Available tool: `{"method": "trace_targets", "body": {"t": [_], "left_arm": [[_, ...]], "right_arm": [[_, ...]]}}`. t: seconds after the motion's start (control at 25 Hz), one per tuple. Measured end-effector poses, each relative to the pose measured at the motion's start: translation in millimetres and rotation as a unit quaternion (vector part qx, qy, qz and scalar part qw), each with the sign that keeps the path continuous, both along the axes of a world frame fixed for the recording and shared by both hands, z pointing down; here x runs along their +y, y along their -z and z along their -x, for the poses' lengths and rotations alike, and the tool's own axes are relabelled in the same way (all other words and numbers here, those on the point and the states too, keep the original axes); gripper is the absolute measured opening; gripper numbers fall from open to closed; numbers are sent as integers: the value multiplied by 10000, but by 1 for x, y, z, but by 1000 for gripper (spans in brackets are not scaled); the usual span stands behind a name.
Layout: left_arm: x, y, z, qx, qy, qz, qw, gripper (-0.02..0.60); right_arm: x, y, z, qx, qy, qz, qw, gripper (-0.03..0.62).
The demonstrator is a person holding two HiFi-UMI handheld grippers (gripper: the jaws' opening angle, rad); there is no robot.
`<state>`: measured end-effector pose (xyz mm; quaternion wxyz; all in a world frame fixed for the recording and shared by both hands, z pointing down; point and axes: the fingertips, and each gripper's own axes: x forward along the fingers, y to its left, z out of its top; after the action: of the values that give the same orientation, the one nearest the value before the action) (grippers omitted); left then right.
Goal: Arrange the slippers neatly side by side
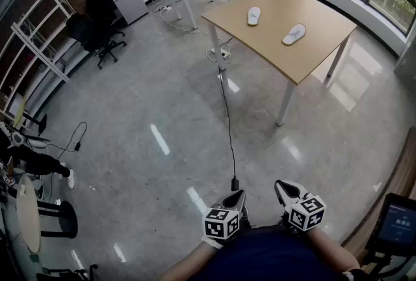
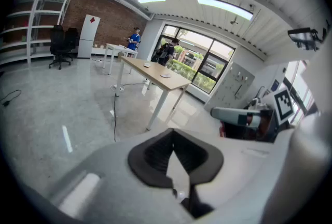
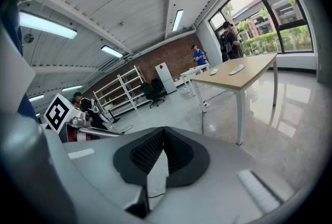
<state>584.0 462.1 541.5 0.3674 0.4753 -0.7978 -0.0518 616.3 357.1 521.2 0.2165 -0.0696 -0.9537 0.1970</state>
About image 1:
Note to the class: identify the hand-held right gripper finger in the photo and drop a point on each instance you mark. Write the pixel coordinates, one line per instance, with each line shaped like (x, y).
(281, 195)
(300, 192)

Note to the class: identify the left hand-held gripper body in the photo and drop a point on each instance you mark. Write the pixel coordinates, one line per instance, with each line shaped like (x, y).
(216, 224)

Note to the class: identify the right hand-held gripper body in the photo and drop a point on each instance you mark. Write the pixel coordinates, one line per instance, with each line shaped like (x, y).
(307, 213)

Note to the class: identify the white slipper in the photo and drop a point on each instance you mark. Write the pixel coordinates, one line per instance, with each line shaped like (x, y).
(253, 16)
(294, 35)

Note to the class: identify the person's right forearm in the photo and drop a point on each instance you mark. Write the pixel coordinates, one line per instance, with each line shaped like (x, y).
(328, 247)

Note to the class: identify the person's left forearm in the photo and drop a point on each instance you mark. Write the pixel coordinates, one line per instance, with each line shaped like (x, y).
(188, 266)

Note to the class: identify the person's navy shirt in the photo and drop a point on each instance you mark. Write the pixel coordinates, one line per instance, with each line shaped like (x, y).
(269, 257)

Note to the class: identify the black tablet screen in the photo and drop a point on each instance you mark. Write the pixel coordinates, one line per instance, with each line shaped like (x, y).
(396, 224)

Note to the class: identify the black tablet stand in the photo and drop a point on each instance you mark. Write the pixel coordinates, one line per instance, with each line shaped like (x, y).
(383, 265)

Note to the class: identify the brown wooden boards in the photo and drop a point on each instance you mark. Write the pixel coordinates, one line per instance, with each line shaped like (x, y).
(399, 175)

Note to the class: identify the wooden table with white legs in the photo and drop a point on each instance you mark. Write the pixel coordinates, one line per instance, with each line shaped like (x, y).
(260, 42)

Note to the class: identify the grey metal cabinet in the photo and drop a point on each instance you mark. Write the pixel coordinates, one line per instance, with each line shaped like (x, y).
(408, 68)

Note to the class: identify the round table with black base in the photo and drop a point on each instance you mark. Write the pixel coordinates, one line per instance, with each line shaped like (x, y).
(29, 218)

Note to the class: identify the white shelf rack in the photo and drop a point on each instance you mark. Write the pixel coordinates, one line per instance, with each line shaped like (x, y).
(39, 52)

